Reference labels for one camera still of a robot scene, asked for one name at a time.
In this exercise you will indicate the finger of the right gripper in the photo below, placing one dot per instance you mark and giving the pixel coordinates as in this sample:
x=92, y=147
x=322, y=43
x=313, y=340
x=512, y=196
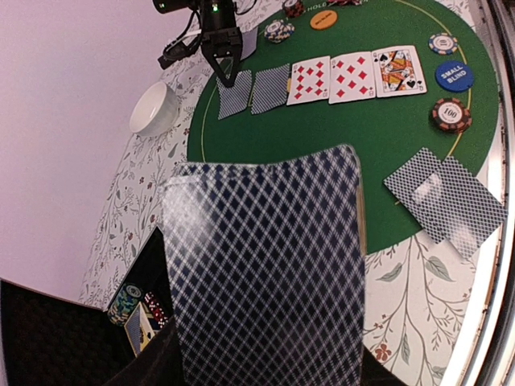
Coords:
x=225, y=64

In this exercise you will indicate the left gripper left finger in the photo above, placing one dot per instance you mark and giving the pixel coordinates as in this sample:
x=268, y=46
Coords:
x=160, y=363

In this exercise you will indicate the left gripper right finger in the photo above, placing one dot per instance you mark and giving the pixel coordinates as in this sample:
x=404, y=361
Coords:
x=374, y=374

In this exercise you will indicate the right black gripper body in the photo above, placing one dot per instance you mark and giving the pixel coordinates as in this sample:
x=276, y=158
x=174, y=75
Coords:
x=221, y=37

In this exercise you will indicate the face-down card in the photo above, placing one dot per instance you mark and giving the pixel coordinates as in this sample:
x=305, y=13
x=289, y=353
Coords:
x=270, y=89
x=235, y=99

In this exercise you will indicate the white chip stack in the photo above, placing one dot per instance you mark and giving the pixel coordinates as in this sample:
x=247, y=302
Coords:
x=278, y=31
x=443, y=43

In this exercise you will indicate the red chip stack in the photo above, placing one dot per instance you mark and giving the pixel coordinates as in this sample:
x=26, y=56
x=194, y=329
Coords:
x=293, y=8
x=451, y=115

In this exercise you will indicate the face-up diamonds card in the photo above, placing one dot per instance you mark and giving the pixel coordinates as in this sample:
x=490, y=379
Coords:
x=309, y=81
x=352, y=78

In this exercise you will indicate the orange big blind button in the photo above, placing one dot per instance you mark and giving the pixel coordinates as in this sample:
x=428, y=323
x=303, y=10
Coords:
x=324, y=20

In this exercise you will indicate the blue playing card deck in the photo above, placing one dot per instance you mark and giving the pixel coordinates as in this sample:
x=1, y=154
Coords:
x=266, y=271

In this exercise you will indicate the face-up queen card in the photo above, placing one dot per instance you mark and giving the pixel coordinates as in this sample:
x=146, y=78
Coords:
x=398, y=72

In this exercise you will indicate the dealt blue playing card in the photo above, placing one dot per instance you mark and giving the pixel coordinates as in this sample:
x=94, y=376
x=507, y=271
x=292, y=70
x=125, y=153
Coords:
x=459, y=207

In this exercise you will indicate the blue small blind button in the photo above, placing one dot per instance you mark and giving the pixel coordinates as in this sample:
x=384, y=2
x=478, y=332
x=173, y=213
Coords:
x=454, y=76

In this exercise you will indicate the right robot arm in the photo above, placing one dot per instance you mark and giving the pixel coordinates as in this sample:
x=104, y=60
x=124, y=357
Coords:
x=194, y=22

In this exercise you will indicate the card deck in case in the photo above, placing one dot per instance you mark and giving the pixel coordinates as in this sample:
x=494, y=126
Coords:
x=141, y=327

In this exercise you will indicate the red and black dice row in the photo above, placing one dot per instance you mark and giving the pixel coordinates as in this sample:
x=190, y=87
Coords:
x=158, y=317

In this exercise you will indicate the poker chips back row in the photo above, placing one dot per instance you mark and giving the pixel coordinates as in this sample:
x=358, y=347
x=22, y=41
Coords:
x=124, y=303

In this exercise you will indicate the white ceramic bowl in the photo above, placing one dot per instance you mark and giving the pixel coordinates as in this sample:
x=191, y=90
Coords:
x=156, y=111

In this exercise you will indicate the aluminium poker chip case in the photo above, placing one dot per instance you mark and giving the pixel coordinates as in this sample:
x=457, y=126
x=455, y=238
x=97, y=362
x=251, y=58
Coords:
x=48, y=341

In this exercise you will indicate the round green poker mat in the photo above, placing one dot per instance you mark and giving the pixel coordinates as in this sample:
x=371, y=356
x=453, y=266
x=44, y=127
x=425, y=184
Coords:
x=384, y=132

